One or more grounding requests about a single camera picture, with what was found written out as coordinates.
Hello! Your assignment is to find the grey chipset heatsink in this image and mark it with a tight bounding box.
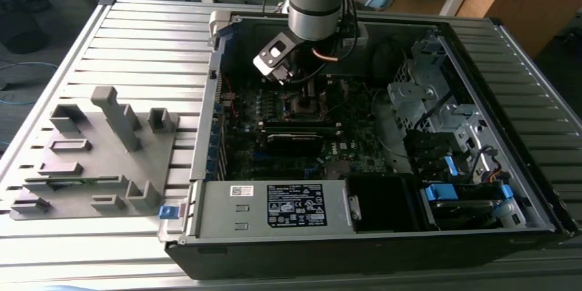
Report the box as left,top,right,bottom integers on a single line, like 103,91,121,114
326,160,353,175

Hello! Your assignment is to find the blue disk carrier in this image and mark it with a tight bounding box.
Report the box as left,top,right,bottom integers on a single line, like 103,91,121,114
437,155,458,177
421,183,516,230

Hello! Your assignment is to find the thick black cable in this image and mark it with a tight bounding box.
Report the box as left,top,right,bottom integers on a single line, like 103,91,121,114
370,37,409,82

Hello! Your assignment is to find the grey parts rack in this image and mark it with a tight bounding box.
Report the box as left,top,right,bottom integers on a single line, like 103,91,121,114
8,86,182,220

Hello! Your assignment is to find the silver power supply unit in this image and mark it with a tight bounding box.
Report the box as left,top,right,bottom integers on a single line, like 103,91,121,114
198,180,356,237

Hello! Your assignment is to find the black office chair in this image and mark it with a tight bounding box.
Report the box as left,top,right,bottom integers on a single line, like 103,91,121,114
0,0,53,55

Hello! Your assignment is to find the black graphics card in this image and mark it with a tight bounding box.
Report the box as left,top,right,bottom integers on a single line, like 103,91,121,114
266,132,325,157

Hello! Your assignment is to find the black open PC case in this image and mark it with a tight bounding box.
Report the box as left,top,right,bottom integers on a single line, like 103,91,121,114
157,10,582,281

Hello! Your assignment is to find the metal locking lever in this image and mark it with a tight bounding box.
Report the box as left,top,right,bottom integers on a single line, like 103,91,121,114
325,97,354,116

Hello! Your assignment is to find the coloured wire bundle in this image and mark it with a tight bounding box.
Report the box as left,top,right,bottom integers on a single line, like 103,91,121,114
481,164,512,186

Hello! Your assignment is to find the metal socket cover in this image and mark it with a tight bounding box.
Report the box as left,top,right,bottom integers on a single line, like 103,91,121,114
320,78,353,110

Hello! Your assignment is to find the grey case latch handle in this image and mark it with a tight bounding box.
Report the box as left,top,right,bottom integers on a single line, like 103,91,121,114
207,10,242,48

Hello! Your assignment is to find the silver metal drive cage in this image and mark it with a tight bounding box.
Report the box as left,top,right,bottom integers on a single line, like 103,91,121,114
386,28,520,186

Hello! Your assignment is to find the blue floor cable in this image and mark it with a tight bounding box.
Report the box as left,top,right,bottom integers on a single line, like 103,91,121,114
0,61,61,105

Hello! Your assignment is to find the thin grey wire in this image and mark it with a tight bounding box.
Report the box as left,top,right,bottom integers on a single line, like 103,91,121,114
381,140,413,159
369,88,389,117

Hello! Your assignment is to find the CPU socket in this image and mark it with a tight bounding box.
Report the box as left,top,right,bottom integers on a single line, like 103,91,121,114
282,95,330,122

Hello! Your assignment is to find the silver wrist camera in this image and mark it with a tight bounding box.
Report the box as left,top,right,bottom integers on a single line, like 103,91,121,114
253,30,305,77

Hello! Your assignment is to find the green motherboard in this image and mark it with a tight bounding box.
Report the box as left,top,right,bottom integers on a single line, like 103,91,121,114
218,72,401,183

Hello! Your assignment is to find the black plastic bay block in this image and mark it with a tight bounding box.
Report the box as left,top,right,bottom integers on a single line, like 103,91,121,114
402,130,461,178

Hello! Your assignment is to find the black hard disk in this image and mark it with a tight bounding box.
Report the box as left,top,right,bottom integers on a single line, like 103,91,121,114
430,200,497,230

